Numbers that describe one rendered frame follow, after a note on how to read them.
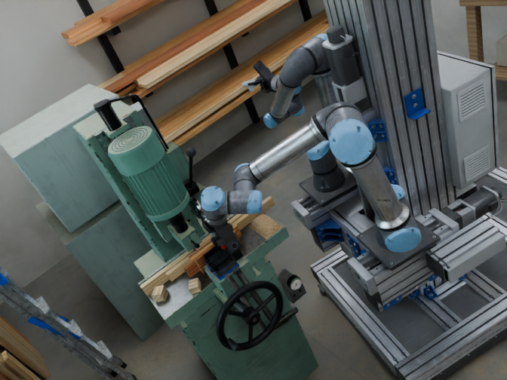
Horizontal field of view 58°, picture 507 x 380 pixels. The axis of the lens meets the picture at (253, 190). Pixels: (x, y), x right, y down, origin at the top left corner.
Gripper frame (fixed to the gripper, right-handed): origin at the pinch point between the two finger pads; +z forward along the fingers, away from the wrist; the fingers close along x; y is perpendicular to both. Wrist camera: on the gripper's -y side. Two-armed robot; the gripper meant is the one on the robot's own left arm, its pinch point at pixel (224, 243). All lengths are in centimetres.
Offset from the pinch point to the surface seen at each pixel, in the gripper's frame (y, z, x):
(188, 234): 13.1, 3.0, 7.4
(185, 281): 3.5, 17.0, 18.5
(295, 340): -36, 64, -9
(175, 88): 203, 151, -88
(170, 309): -3.2, 13.1, 29.5
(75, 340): 36, 78, 74
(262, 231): -0.9, 12.0, -17.8
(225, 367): -27, 49, 25
